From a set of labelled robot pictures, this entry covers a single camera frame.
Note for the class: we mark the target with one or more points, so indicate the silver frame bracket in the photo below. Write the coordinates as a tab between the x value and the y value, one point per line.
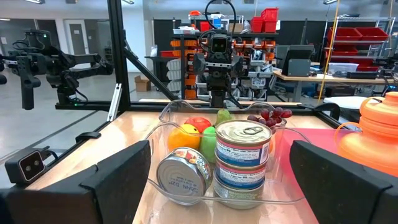
114	102

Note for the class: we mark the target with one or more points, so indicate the dark red grape bunch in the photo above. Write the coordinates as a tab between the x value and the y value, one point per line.
270	116

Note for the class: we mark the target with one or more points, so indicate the white lidded trash can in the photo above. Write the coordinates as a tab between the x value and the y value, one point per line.
345	102

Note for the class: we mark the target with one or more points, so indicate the black table clamp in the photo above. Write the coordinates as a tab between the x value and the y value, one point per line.
328	109
88	137

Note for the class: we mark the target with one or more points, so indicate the cardboard box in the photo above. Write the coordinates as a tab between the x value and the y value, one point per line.
142	84

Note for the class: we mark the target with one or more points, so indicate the beige labelled can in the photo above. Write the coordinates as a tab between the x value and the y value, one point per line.
237	196

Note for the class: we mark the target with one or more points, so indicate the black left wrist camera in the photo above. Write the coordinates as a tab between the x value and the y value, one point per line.
219	44

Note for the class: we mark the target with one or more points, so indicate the clear storage tote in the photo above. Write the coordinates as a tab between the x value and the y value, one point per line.
342	68

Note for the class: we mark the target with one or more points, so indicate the orange fruit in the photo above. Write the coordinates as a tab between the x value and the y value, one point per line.
183	140

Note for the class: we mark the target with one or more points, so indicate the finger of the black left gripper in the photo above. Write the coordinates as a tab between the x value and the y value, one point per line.
214	85
224	85

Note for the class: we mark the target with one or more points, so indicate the flat black box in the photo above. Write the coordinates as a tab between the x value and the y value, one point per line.
362	75

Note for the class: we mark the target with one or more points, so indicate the grey desk monitor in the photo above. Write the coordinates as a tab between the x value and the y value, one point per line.
297	62

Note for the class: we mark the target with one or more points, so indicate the pink box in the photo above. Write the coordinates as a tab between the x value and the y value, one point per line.
311	137

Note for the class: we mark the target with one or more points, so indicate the black table-level camera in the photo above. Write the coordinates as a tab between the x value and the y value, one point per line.
26	166

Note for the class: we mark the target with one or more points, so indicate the yellow-green labelled bean can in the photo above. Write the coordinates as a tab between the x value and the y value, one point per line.
183	177

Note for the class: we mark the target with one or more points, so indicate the shelf with orange bins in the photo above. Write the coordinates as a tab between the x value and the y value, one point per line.
186	46

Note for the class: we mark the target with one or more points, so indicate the orange plastic bottle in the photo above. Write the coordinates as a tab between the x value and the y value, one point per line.
373	140

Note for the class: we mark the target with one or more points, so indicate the grey door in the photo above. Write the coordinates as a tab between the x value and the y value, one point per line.
77	37

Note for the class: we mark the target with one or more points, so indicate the green pear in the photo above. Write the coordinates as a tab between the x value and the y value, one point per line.
223	116

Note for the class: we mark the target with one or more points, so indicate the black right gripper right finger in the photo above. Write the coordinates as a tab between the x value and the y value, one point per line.
342	193

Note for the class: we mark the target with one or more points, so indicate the black neighbouring robot arm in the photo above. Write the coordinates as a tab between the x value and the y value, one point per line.
56	65

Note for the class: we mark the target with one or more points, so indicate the green apple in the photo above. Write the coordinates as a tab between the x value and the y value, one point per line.
209	144

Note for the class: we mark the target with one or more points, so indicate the red stacked crates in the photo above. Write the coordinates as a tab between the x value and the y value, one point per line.
264	21

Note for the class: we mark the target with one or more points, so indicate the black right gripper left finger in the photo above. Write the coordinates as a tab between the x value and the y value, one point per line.
93	199

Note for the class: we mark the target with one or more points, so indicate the wooden desk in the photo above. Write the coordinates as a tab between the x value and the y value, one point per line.
342	80

